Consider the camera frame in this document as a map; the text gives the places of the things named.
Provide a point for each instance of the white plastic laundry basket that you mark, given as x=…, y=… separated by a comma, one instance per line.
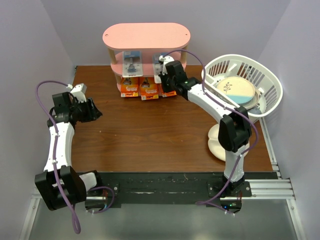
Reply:
x=269, y=90

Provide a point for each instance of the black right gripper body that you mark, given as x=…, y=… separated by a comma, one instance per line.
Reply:
x=167, y=84

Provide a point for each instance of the orange razor box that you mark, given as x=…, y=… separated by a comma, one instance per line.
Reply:
x=148, y=89
x=165, y=94
x=129, y=87

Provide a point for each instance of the pink three-tier wooden shelf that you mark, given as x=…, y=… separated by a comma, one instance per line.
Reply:
x=149, y=38

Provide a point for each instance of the blue razor blister pack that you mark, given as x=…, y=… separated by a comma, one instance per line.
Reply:
x=157, y=67
x=132, y=64

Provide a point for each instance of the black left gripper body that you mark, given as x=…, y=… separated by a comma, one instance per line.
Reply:
x=81, y=111

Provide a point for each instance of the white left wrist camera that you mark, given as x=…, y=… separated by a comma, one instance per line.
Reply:
x=78, y=91

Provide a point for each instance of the cream and blue floral plate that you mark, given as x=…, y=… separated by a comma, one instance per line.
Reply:
x=237, y=89

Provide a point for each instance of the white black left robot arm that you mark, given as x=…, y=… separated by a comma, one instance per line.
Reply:
x=58, y=177

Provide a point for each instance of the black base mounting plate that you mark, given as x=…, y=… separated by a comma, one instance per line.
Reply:
x=159, y=188

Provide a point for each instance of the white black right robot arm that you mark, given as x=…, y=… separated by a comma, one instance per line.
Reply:
x=234, y=129

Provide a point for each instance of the cream divided plate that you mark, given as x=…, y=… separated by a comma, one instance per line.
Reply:
x=213, y=143

